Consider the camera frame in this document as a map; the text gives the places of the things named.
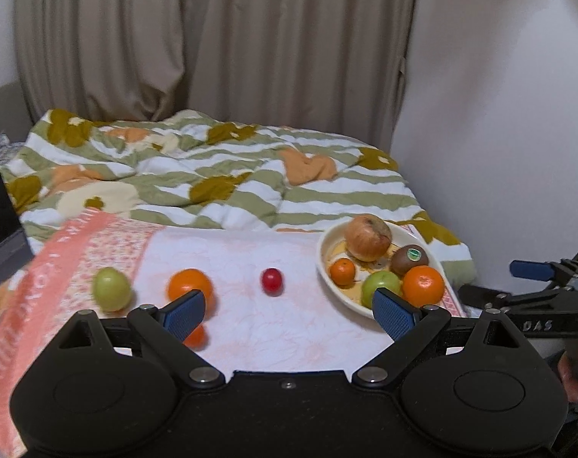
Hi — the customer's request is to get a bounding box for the brown kiwi with sticker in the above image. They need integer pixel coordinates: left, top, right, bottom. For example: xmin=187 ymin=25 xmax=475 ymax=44
xmin=390 ymin=244 xmax=430 ymax=276

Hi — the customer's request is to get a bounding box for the beige padded headboard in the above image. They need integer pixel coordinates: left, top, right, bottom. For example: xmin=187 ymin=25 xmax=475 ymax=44
xmin=0 ymin=81 xmax=34 ymax=153

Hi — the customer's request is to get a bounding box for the wrinkled brown apple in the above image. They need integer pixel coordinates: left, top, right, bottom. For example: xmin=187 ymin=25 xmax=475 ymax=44
xmin=344 ymin=215 xmax=393 ymax=262

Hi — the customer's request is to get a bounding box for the small mandarin orange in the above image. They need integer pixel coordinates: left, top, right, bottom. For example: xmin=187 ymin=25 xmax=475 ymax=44
xmin=329 ymin=258 xmax=356 ymax=287
xmin=183 ymin=324 xmax=208 ymax=349

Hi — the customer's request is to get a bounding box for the pink floral tablecloth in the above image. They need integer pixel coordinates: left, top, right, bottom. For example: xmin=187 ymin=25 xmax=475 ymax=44
xmin=0 ymin=210 xmax=466 ymax=456

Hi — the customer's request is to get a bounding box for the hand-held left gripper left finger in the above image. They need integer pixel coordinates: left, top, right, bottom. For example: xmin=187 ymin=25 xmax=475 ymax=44
xmin=45 ymin=290 xmax=225 ymax=386

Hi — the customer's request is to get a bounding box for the large orange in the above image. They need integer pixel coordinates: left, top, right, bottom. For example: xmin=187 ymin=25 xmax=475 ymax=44
xmin=167 ymin=269 xmax=214 ymax=316
xmin=403 ymin=265 xmax=446 ymax=307

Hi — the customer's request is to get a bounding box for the person's right hand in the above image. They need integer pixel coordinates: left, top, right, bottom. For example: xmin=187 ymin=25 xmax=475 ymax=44
xmin=558 ymin=350 xmax=578 ymax=404

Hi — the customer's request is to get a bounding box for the red cherry tomato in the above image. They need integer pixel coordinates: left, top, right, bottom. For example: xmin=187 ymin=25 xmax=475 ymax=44
xmin=261 ymin=268 xmax=284 ymax=295

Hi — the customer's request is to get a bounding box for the beige curtain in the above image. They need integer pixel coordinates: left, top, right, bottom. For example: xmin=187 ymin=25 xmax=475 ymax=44
xmin=13 ymin=0 xmax=422 ymax=153

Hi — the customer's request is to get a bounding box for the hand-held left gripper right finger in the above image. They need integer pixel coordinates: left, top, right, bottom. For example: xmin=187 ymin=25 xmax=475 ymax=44
xmin=353 ymin=289 xmax=538 ymax=387

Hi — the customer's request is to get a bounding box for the cream cartoon plate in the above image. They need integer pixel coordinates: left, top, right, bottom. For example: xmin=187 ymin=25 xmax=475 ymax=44
xmin=316 ymin=222 xmax=454 ymax=319

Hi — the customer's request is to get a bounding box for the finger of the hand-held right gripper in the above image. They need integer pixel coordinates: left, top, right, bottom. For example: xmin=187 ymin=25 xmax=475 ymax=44
xmin=459 ymin=285 xmax=509 ymax=313
xmin=510 ymin=258 xmax=578 ymax=289

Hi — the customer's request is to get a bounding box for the green floral quilt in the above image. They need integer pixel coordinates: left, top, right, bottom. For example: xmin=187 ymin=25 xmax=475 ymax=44
xmin=0 ymin=109 xmax=479 ymax=332

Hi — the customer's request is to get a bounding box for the green apple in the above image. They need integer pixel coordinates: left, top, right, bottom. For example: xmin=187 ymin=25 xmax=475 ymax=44
xmin=92 ymin=267 xmax=132 ymax=312
xmin=362 ymin=270 xmax=404 ymax=309

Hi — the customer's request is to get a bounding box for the grey patterned cloth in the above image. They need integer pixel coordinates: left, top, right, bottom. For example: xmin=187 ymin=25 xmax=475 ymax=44
xmin=0 ymin=131 xmax=27 ymax=175

